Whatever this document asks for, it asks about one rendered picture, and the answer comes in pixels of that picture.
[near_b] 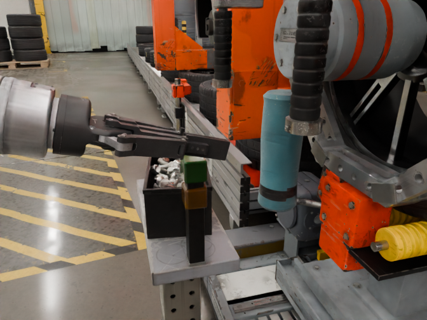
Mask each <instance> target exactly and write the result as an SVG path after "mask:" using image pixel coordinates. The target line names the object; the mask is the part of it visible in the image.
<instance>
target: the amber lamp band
mask: <svg viewBox="0 0 427 320"><path fill-rule="evenodd" d="M181 188H182V202H183V204H184V207H185V209H186V210H195V209H201V208H206V207H207V206H208V203H207V187H206V185H205V184H204V187H200V188H194V189H187V187H186V185H185V183H184V182H182V184H181Z"/></svg>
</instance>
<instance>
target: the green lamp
mask: <svg viewBox="0 0 427 320"><path fill-rule="evenodd" d="M180 170H181V176H182V178H183V180H184V183H186V184H189V183H200V182H206V181H207V160H206V159H205V158H204V157H194V156H186V155H184V159H183V160H180Z"/></svg>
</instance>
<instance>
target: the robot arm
mask: <svg viewBox="0 0 427 320"><path fill-rule="evenodd" d="M91 111H92V103H91V102H90V100H89V99H87V98H82V97H75V96H72V95H65V94H60V98H55V88H54V87H53V86H45V85H42V84H38V83H33V82H30V81H23V80H19V79H16V78H14V77H4V76H0V154H4V155H5V154H11V155H17V156H27V157H38V158H44V157H45V156H46V154H47V151H48V148H49V149H53V154H60V155H65V156H76V157H81V156H83V154H84V153H85V149H86V145H87V144H92V145H96V146H99V147H101V148H102V149H104V150H115V151H114V155H115V156H117V157H128V156H142V157H165V158H177V159H180V160H183V159H184V155H186V156H194V157H204V158H209V159H217V160H222V161H225V160H226V157H227V153H228V150H229V146H230V142H229V141H228V140H226V139H223V138H216V137H210V136H205V135H198V134H194V133H186V132H184V128H183V127H180V126H179V130H178V131H176V129H175V128H173V127H167V126H162V125H158V124H153V123H148V122H144V121H139V120H136V119H130V118H127V117H123V116H119V115H117V114H114V113H112V114H105V115H104V116H91Z"/></svg>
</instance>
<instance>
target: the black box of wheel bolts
mask: <svg viewBox="0 0 427 320"><path fill-rule="evenodd" d="M183 181H184V180H183V178H182V176H181V170H180V159H177V158H165V157H148V161H147V168H146V174H145V179H144V185H143V189H142V193H143V195H144V204H145V213H146V228H147V238H148V239H155V238H166V237H186V211H185V207H184V204H183V202H182V188H181V184H182V182H183ZM204 184H205V185H206V187H207V203H208V206H207V207H206V208H205V235H212V191H213V187H212V182H211V179H210V174H209V171H208V167H207V181H206V182H204Z"/></svg>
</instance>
